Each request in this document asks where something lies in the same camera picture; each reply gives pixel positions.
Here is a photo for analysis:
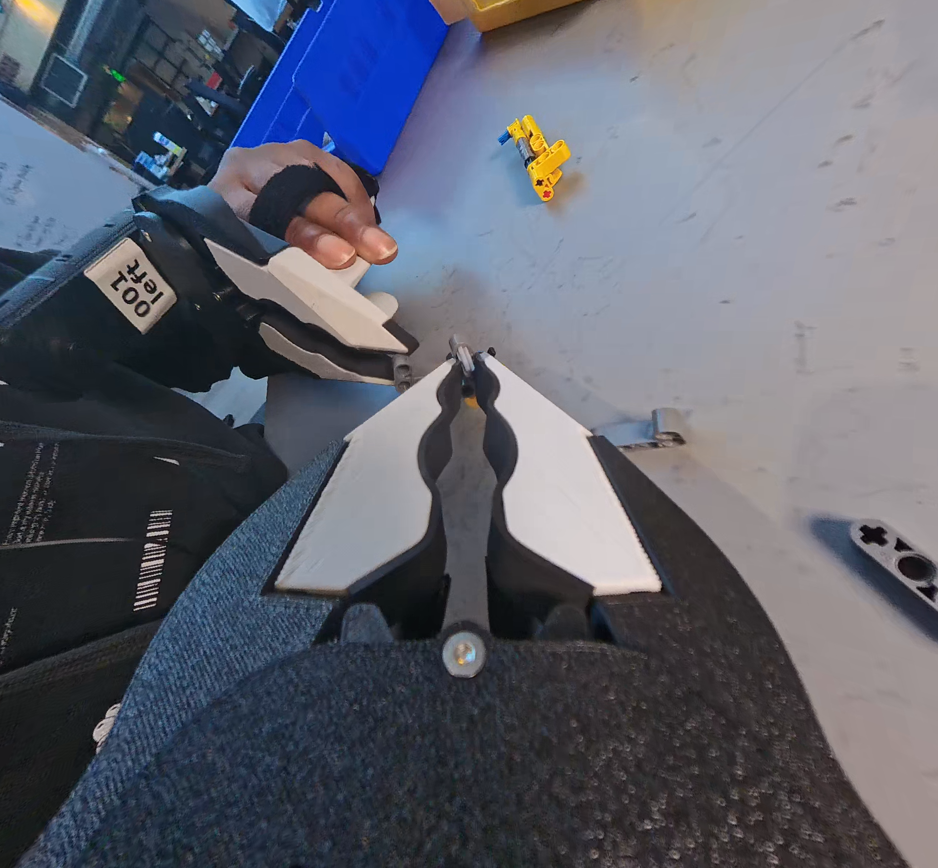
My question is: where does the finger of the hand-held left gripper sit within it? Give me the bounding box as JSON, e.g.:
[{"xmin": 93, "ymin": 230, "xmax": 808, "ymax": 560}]
[
  {"xmin": 204, "ymin": 238, "xmax": 420, "ymax": 356},
  {"xmin": 256, "ymin": 322, "xmax": 400, "ymax": 387}
]

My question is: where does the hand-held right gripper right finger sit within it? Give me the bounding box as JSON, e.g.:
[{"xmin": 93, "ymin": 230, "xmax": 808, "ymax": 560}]
[{"xmin": 474, "ymin": 353, "xmax": 664, "ymax": 596}]

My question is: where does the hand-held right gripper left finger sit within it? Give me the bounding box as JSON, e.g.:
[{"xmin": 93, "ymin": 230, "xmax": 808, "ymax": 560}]
[{"xmin": 275, "ymin": 358, "xmax": 457, "ymax": 596}]

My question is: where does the grey angled beam assembly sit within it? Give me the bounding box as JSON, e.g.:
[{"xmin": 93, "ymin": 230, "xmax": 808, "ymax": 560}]
[{"xmin": 458, "ymin": 346, "xmax": 499, "ymax": 400}]

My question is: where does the yellow beam assembly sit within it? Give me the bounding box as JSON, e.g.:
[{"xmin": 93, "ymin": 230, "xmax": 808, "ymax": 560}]
[{"xmin": 506, "ymin": 115, "xmax": 573, "ymax": 203}]

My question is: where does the person's left forearm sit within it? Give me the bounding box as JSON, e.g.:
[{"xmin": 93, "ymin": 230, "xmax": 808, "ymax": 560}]
[{"xmin": 0, "ymin": 325, "xmax": 294, "ymax": 394}]

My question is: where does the blue plastic bin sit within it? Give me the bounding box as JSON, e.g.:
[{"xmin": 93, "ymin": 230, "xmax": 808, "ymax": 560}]
[{"xmin": 231, "ymin": 0, "xmax": 449, "ymax": 176}]

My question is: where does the person's torso black hoodie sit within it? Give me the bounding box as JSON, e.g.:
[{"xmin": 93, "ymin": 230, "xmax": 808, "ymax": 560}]
[{"xmin": 0, "ymin": 245, "xmax": 287, "ymax": 868}]

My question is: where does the dark grey cross-hole beam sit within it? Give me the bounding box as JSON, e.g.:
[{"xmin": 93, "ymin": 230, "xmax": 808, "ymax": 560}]
[{"xmin": 850, "ymin": 518, "xmax": 938, "ymax": 616}]

